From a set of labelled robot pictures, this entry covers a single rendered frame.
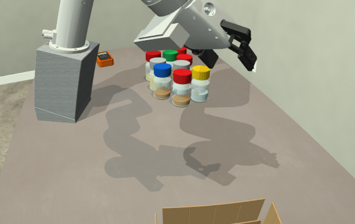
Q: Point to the orange digital multimeter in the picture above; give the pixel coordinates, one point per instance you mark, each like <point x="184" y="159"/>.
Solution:
<point x="104" y="59"/>

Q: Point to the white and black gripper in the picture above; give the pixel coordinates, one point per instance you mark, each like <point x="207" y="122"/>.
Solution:
<point x="209" y="25"/>

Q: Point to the green-capped bottle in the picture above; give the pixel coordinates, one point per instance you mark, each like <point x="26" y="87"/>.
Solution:
<point x="170" y="56"/>

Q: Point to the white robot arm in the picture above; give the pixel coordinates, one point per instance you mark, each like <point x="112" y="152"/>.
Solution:
<point x="160" y="34"/>

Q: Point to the open brown cardboard box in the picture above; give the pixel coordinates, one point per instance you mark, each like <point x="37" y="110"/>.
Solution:
<point x="226" y="213"/>

